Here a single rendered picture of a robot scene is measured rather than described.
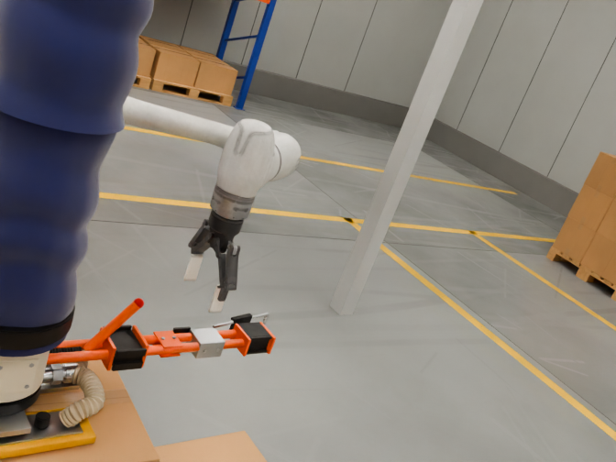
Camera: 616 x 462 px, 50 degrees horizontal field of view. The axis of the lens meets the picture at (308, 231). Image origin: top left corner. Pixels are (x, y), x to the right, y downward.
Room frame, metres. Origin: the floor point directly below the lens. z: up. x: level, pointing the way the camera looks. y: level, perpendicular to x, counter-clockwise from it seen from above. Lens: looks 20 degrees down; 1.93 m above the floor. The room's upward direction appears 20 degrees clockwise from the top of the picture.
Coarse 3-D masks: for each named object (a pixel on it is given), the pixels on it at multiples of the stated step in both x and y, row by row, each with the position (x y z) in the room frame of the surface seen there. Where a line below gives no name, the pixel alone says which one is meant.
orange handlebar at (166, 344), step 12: (144, 336) 1.30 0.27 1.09; (156, 336) 1.31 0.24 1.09; (168, 336) 1.32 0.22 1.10; (180, 336) 1.35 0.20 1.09; (228, 336) 1.44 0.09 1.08; (156, 348) 1.27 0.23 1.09; (168, 348) 1.29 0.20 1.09; (180, 348) 1.31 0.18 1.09; (192, 348) 1.33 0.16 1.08; (48, 360) 1.11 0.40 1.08; (60, 360) 1.12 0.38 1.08; (72, 360) 1.14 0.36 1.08; (84, 360) 1.16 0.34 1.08
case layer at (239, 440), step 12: (240, 432) 1.81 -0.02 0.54; (180, 444) 1.66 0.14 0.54; (192, 444) 1.68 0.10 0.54; (204, 444) 1.69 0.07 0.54; (216, 444) 1.71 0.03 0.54; (228, 444) 1.73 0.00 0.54; (240, 444) 1.75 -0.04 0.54; (252, 444) 1.78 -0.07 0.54; (168, 456) 1.58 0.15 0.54; (180, 456) 1.60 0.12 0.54; (192, 456) 1.62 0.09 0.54; (204, 456) 1.64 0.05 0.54; (216, 456) 1.66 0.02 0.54; (228, 456) 1.68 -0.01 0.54; (240, 456) 1.70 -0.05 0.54; (252, 456) 1.72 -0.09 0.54
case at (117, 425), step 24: (96, 360) 1.35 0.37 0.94; (120, 384) 1.30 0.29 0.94; (48, 408) 1.14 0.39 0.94; (120, 408) 1.22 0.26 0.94; (96, 432) 1.12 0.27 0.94; (120, 432) 1.15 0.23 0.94; (144, 432) 1.17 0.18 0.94; (24, 456) 0.99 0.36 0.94; (48, 456) 1.01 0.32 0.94; (72, 456) 1.03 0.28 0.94; (96, 456) 1.06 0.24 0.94; (120, 456) 1.08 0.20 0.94; (144, 456) 1.10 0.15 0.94
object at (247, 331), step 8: (240, 328) 1.46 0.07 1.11; (248, 328) 1.47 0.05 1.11; (256, 328) 1.49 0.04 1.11; (264, 328) 1.50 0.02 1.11; (240, 336) 1.45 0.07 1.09; (248, 336) 1.44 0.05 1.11; (256, 336) 1.45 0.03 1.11; (264, 336) 1.46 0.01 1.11; (272, 336) 1.48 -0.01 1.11; (248, 344) 1.42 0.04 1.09; (256, 344) 1.45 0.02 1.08; (264, 344) 1.47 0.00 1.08; (272, 344) 1.47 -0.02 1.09; (240, 352) 1.43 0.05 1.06; (248, 352) 1.44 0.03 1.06; (256, 352) 1.45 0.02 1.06; (264, 352) 1.47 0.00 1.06
